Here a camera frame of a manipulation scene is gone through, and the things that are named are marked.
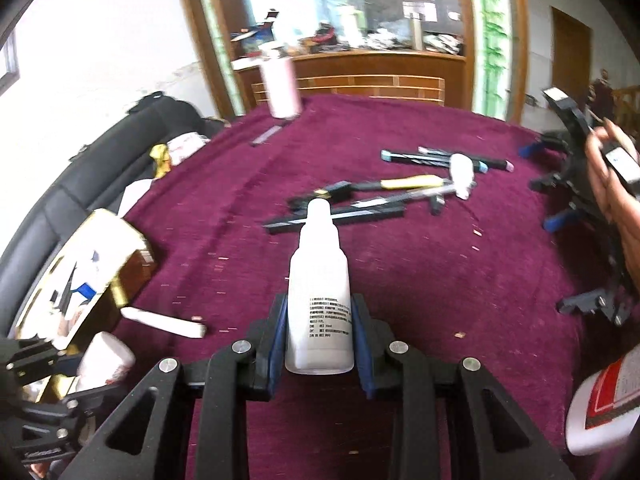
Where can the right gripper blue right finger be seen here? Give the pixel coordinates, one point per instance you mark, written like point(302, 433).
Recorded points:
point(376, 369)

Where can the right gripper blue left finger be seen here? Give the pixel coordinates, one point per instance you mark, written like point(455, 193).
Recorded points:
point(270, 347)

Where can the white dropper bottle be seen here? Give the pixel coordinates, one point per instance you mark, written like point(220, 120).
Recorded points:
point(320, 340)

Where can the white pill bottle red label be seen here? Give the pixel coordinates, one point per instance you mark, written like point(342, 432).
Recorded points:
point(107, 360)

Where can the white tube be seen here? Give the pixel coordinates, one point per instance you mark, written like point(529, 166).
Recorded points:
point(165, 323)

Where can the long black flat pen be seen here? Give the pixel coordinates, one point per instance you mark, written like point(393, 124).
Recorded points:
point(340, 217)

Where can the gold white open box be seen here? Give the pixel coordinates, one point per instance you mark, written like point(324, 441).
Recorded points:
point(102, 266)

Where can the yellow black pen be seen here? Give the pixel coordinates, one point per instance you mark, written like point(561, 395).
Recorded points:
point(343, 190)

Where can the small white bottle on pens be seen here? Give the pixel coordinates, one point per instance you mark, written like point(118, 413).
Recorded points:
point(461, 171)

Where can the small pen near thermos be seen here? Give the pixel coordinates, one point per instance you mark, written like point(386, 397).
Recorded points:
point(265, 136)

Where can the yellow cloth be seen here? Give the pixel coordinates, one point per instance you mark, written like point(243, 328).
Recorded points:
point(162, 161)

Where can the black leather sofa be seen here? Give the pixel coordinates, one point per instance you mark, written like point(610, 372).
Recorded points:
point(95, 178)

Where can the large white liquor bottle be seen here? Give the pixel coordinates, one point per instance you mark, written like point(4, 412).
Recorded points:
point(605, 407)

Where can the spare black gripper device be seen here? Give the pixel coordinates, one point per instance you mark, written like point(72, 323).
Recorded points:
point(618, 297)

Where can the pink thermos bottle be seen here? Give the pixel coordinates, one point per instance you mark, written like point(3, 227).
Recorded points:
point(279, 80)

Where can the woman in maroon jacket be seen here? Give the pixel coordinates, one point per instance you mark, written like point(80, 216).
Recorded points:
point(617, 205)

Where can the wooden mirror cabinet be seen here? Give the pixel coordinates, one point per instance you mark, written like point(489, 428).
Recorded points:
point(468, 54)

